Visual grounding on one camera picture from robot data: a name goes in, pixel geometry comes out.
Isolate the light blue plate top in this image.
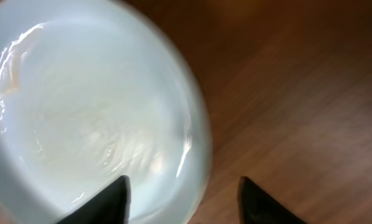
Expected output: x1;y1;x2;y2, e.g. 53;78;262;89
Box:
0;1;212;223

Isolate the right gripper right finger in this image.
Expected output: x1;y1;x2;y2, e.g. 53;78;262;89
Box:
238;176;306;224

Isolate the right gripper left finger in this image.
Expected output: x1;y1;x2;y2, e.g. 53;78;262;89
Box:
57;175;131;224

